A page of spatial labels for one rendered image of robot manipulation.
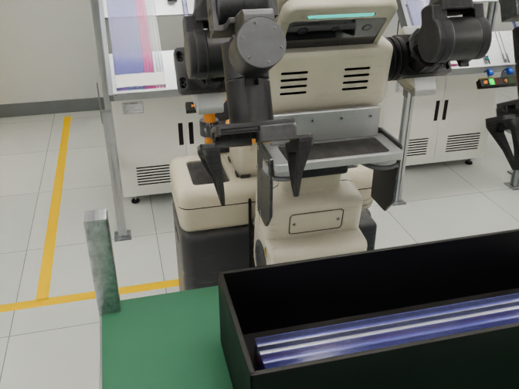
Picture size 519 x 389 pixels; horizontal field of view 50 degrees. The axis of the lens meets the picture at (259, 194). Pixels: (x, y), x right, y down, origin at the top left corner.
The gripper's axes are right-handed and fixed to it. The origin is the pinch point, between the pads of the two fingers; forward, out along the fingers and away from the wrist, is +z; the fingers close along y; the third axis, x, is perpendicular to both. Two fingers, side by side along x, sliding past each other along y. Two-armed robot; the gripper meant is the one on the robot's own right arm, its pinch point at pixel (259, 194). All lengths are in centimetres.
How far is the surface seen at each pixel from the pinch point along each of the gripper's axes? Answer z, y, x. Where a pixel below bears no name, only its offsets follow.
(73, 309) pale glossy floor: 43, -46, 164
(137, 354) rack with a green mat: 18.4, -17.6, 1.1
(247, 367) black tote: 15.7, -6.9, -18.4
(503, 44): -54, 172, 182
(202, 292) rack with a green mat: 13.7, -7.8, 10.5
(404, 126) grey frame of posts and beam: -18, 118, 191
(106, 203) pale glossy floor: 4, -33, 242
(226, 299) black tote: 10.9, -6.9, -8.9
